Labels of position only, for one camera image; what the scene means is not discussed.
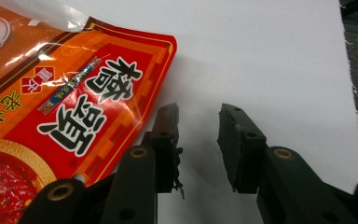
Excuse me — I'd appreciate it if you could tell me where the white table cloth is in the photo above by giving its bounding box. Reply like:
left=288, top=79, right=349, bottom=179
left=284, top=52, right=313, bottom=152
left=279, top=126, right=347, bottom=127
left=59, top=0, right=358, bottom=224

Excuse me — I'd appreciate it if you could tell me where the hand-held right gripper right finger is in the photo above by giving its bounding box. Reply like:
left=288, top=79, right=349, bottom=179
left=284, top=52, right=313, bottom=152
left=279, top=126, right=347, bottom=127
left=216, top=103, right=269, bottom=194

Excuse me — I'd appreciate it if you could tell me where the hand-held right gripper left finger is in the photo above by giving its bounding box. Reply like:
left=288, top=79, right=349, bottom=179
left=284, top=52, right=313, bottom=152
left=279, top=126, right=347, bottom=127
left=141, top=103, right=185, bottom=200

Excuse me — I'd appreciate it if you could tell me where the red orange seasoning packet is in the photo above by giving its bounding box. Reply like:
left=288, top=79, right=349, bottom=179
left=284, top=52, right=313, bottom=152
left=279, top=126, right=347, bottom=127
left=0, top=0, right=178, bottom=224

